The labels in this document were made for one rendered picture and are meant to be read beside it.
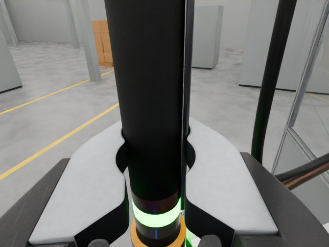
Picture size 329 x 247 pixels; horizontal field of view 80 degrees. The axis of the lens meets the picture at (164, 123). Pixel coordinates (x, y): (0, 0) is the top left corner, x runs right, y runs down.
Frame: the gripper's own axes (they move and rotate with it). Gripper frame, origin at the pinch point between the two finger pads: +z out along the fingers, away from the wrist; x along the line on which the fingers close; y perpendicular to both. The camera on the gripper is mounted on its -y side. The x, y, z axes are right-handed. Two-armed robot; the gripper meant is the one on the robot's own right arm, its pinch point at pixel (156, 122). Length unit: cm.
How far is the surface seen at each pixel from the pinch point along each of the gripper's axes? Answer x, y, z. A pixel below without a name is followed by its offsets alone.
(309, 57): 91, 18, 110
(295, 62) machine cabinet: 315, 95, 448
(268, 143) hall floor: 160, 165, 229
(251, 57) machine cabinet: 229, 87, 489
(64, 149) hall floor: -145, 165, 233
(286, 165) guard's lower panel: 89, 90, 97
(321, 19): 91, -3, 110
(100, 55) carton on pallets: -228, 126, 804
